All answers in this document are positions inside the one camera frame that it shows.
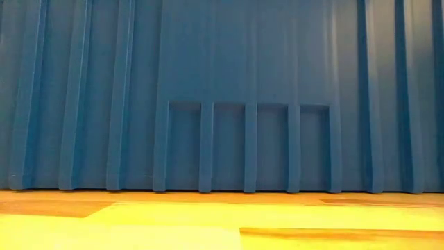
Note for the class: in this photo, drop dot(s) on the blue plastic bin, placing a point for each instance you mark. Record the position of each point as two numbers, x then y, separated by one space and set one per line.
222 69

